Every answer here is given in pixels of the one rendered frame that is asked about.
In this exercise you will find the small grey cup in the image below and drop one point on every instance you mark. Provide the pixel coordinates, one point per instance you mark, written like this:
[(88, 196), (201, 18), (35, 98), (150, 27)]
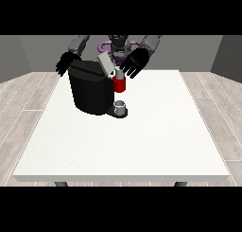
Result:
[(120, 107)]

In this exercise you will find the red pod holder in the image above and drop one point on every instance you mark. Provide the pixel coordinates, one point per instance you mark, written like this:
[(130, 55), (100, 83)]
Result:
[(119, 84)]

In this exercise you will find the pale grey machine lid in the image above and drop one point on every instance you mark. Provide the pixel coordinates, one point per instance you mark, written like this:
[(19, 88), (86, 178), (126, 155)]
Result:
[(106, 62)]

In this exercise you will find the grey robot trunk purple rings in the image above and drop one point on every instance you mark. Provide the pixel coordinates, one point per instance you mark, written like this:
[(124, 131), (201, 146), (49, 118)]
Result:
[(119, 48)]

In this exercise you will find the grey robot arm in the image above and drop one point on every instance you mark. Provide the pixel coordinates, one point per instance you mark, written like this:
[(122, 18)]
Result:
[(78, 44), (150, 44)]

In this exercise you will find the black coffee machine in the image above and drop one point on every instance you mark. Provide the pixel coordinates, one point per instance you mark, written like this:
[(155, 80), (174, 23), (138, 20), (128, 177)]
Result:
[(89, 87)]

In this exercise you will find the small grey coffee pod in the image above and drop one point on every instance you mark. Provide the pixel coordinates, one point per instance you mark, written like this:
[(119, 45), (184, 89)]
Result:
[(119, 73)]

